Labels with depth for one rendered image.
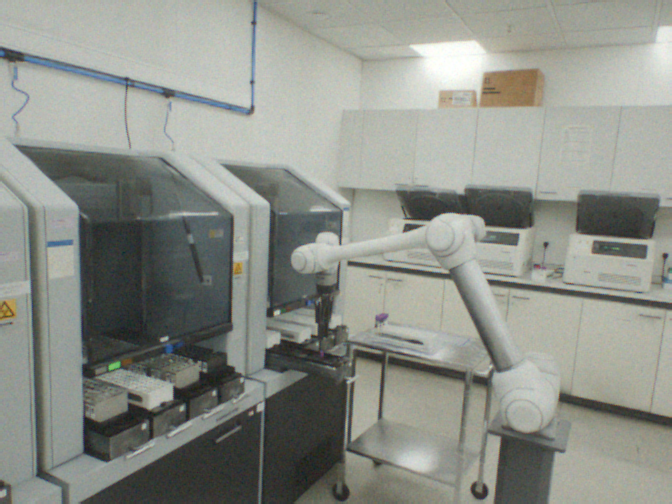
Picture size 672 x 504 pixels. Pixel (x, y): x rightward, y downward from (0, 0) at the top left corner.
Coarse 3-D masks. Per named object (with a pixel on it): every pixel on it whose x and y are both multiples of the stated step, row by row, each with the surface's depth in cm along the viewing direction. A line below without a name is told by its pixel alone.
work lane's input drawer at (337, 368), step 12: (276, 348) 232; (288, 348) 235; (300, 348) 233; (264, 360) 228; (276, 360) 225; (288, 360) 222; (300, 360) 219; (312, 360) 218; (324, 360) 222; (336, 360) 222; (348, 360) 221; (312, 372) 217; (324, 372) 214; (336, 372) 212; (348, 372) 221; (336, 384) 212; (348, 384) 212
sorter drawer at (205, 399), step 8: (208, 384) 185; (176, 392) 178; (192, 392) 178; (200, 392) 179; (208, 392) 182; (216, 392) 185; (184, 400) 175; (192, 400) 175; (200, 400) 178; (208, 400) 182; (216, 400) 186; (192, 408) 175; (200, 408) 179; (208, 408) 183; (192, 416) 176; (208, 416) 176
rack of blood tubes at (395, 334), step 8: (376, 328) 247; (384, 328) 247; (392, 328) 248; (400, 328) 249; (376, 336) 246; (384, 336) 247; (392, 336) 249; (400, 336) 249; (408, 336) 238; (416, 336) 237; (424, 336) 238; (432, 336) 238; (392, 344) 243; (400, 344) 241; (408, 344) 239; (416, 344) 244; (424, 344) 235; (432, 344) 237
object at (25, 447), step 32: (0, 192) 127; (0, 224) 123; (0, 352) 126; (32, 352) 134; (0, 384) 127; (32, 384) 135; (0, 416) 129; (32, 416) 136; (0, 448) 130; (32, 448) 137; (32, 480) 138
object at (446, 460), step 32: (352, 352) 250; (384, 352) 286; (416, 352) 234; (448, 352) 237; (480, 352) 239; (384, 384) 289; (352, 448) 256; (384, 448) 258; (416, 448) 260; (448, 448) 262; (480, 448) 264; (448, 480) 233; (480, 480) 268
